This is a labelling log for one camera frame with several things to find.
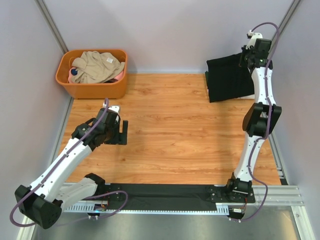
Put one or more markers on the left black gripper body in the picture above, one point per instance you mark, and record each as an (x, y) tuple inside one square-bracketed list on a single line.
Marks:
[(112, 132)]

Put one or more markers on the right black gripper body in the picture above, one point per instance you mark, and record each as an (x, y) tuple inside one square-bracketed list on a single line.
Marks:
[(247, 53)]

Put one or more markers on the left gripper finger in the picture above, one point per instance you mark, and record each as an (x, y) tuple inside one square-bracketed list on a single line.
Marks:
[(125, 125), (123, 138)]

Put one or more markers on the black t shirt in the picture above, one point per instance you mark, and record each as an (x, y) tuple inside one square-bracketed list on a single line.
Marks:
[(227, 80)]

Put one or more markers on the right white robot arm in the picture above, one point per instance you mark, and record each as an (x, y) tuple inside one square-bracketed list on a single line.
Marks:
[(260, 119)]

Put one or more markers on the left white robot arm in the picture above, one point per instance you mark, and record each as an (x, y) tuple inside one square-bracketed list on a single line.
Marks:
[(44, 200)]

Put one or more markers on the orange plastic basket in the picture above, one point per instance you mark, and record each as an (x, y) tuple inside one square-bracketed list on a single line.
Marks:
[(113, 90)]

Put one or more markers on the folded white printed t shirt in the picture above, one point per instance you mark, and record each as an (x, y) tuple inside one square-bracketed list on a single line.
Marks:
[(248, 97)]

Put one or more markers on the black base cloth strip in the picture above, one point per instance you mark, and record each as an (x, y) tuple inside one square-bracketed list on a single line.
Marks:
[(169, 197)]

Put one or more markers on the beige shirt in basket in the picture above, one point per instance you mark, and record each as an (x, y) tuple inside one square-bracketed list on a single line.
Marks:
[(96, 68)]

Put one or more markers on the pink garment in basket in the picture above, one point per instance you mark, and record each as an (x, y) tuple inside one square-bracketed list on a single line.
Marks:
[(113, 80)]

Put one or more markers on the blue garment in basket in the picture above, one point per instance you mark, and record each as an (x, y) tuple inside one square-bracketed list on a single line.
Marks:
[(74, 72)]

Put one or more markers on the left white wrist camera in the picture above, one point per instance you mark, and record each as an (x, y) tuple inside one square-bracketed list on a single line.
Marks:
[(111, 109)]

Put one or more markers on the right aluminium corner post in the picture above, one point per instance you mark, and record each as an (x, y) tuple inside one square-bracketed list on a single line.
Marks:
[(282, 25)]

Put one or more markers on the aluminium corner post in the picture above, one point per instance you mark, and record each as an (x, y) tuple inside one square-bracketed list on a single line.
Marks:
[(282, 25), (51, 24)]

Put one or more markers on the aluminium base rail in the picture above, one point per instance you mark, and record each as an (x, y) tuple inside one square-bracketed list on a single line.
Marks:
[(272, 196)]

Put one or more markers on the left aluminium corner post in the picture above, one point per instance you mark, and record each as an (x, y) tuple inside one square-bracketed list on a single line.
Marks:
[(51, 24)]

